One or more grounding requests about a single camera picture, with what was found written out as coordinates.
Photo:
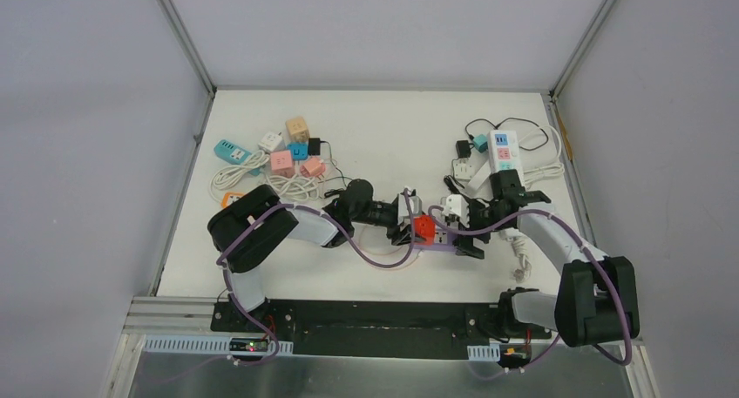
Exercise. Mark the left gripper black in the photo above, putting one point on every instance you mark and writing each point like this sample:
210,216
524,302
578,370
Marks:
398,226

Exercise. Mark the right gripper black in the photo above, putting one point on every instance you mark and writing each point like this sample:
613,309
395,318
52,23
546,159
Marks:
464,245

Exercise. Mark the purple power strip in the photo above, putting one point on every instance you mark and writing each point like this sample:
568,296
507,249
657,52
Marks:
442,242

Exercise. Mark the red cube socket adapter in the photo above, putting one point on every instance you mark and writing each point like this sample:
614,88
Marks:
424,230

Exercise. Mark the white cube adapter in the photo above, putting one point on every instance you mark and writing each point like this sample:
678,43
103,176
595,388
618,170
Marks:
462,169
272,142

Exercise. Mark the long white power strip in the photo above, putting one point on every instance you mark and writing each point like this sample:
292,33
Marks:
505,156

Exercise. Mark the pink cube socket adapter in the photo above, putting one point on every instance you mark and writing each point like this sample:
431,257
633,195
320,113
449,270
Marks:
313,167

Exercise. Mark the light pink cube adapter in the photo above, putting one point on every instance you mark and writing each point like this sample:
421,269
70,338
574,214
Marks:
282,164

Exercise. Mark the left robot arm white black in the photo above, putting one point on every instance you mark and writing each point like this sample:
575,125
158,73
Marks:
250,229

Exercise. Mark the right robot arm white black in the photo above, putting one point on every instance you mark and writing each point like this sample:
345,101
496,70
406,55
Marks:
596,301

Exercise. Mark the blue plug adapter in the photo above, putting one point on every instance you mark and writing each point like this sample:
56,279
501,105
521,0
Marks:
298,151

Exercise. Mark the beige cube adapter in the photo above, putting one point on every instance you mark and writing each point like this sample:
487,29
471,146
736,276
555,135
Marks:
298,130

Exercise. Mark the orange power strip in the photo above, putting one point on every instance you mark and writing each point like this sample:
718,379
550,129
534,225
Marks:
229,198

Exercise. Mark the teal power strip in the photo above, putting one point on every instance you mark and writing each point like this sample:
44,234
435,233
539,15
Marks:
239,159

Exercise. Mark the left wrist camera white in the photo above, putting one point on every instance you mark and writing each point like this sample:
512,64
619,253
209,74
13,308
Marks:
409,205

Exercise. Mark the black mounting base plate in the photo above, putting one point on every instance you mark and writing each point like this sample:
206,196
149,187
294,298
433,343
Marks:
407,330

